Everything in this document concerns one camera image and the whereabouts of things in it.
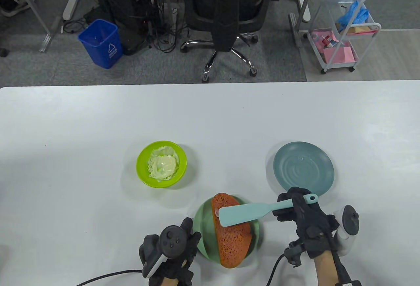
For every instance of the person's left hand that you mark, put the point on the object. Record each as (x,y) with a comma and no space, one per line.
(190,243)

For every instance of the person's right hand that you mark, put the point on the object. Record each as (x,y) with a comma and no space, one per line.
(311,223)

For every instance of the green plate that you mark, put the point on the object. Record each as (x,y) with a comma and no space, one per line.
(203,230)

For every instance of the brown porous bread slice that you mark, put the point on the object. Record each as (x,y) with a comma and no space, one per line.
(233,243)

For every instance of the light blue dessert spatula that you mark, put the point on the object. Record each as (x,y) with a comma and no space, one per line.
(239,215)

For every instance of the creamy white salad dressing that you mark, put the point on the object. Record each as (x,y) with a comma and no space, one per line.
(162,164)

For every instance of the person's left forearm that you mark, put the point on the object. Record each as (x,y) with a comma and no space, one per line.
(170,282)

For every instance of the person's right forearm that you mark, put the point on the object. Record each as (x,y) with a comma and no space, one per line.
(325,271)

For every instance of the black and white handheld controller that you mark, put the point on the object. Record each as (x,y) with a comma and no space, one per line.
(349,223)
(172,240)

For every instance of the teal blue plate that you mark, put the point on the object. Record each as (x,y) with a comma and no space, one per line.
(305,167)

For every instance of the lime green bowl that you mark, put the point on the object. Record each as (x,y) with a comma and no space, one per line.
(142,171)

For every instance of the pink paper box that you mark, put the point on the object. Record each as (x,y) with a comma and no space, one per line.
(339,55)

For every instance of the small red white bottle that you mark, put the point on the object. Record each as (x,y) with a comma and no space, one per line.
(328,41)

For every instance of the white rolling cart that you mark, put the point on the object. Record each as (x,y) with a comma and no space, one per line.
(374,30)

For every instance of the blue plastic bag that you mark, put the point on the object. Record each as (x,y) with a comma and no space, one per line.
(354,15)

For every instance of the blue trash bin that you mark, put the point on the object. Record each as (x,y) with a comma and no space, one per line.
(100,41)

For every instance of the white power strip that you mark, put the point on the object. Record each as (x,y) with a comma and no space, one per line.
(303,0)

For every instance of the black office chair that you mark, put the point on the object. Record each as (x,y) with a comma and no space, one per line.
(226,7)

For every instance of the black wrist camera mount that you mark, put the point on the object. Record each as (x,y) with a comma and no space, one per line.
(295,253)

